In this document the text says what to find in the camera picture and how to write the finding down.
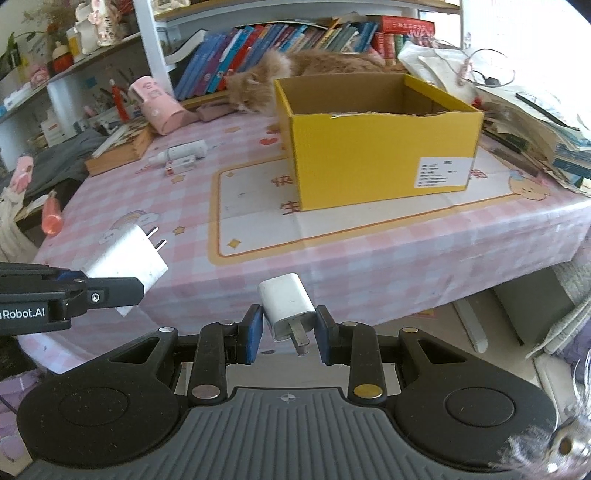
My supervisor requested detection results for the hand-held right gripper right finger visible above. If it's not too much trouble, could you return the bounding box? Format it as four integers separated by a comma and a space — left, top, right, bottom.
315, 305, 468, 403

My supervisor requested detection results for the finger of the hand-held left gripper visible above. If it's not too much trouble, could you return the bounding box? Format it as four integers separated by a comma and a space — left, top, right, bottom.
69, 277, 145, 320
44, 265, 88, 284

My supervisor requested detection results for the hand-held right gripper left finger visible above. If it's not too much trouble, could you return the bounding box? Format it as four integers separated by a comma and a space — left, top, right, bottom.
111, 304, 265, 403

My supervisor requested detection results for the large white charger plug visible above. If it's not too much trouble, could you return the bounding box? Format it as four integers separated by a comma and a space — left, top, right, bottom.
81, 224, 169, 317

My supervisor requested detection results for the small white charger plug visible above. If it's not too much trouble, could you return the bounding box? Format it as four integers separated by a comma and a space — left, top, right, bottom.
257, 273, 318, 357

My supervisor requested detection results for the yellow cardboard box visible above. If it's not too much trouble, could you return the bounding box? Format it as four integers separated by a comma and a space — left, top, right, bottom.
274, 73, 485, 212

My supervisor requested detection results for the pink checked desktop cloth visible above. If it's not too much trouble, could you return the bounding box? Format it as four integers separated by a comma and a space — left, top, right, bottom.
16, 108, 585, 374

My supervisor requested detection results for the orange pink tube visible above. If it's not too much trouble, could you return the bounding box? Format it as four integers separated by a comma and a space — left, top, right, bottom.
41, 191, 63, 237

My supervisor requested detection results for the pink toy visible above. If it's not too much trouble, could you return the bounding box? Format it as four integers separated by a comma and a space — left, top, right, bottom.
11, 156, 34, 192

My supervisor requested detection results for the flat wooden box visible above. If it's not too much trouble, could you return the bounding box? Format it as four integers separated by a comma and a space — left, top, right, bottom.
85, 117, 155, 177

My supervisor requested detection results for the small white red-label box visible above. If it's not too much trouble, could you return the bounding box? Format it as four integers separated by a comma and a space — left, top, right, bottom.
165, 156, 197, 176

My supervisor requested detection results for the white spray bottle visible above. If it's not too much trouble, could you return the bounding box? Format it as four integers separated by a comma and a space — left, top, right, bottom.
148, 141, 208, 165

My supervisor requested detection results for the pink cylinder case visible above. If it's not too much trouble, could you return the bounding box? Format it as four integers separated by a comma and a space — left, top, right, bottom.
128, 76, 186, 136

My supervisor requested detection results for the pink wallet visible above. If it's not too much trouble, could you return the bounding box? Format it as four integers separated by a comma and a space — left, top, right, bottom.
198, 102, 234, 122

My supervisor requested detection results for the white bookshelf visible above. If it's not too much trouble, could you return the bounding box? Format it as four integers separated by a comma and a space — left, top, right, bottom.
0, 0, 462, 153

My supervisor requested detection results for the grey striped cloth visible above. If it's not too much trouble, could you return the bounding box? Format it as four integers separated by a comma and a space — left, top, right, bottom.
526, 263, 591, 360

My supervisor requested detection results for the orange fluffy cat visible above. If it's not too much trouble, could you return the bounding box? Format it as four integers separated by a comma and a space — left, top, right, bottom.
226, 48, 386, 115

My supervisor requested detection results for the floral plush bunny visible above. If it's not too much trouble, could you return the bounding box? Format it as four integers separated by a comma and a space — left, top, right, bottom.
88, 0, 123, 47

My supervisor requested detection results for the fluffy charm with bell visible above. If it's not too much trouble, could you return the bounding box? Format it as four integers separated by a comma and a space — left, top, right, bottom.
496, 351, 591, 480

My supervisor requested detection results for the row of books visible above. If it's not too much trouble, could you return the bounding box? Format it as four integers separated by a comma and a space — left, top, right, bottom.
174, 21, 382, 100

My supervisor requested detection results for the pile of papers and bags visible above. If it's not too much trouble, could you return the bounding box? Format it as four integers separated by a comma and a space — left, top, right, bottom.
397, 41, 591, 197

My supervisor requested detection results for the thick red dictionary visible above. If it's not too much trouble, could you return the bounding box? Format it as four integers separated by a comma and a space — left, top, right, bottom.
376, 15, 435, 36

